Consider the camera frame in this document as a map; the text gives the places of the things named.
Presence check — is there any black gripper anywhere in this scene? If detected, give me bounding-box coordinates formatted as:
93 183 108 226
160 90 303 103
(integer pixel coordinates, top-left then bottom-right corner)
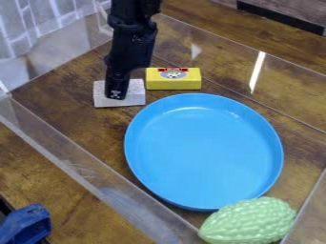
104 0 163 100

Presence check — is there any white speckled foam block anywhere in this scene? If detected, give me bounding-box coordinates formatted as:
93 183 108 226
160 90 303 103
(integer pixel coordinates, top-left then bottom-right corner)
93 79 145 108

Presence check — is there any blue round tray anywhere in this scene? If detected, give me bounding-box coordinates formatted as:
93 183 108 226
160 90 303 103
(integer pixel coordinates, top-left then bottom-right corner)
123 93 284 212

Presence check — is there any yellow rectangular box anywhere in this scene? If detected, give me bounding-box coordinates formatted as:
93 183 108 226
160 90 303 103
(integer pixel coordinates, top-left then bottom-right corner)
145 68 201 91

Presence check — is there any white patterned cloth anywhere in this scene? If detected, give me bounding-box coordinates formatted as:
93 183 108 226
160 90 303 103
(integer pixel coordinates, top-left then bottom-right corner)
0 0 112 60

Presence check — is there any green bumpy gourd toy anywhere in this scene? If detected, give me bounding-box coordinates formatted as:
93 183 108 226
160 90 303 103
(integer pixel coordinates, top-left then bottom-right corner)
199 196 295 244

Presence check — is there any clear acrylic enclosure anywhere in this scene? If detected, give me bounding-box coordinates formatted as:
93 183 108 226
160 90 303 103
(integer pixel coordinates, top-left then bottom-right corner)
0 1 326 244

